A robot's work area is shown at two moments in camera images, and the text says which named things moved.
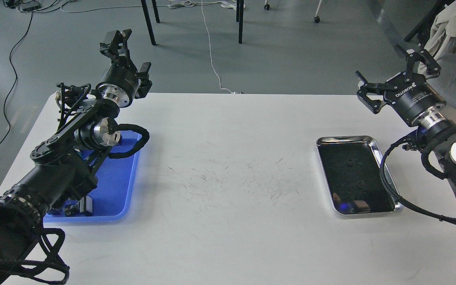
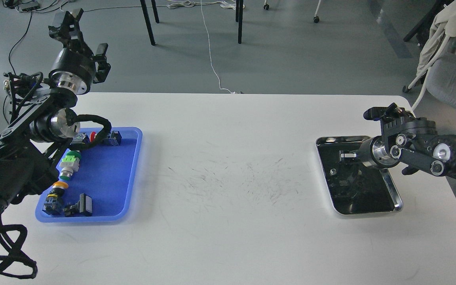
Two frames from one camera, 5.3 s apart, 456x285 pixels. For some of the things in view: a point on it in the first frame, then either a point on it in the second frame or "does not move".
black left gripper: [121, 84] to [75, 71]
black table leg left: [149, 21] does not move
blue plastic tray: [115, 177] does not move
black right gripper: [419, 103] to [373, 152]
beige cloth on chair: [447, 24] does not move
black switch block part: [84, 207] does not move
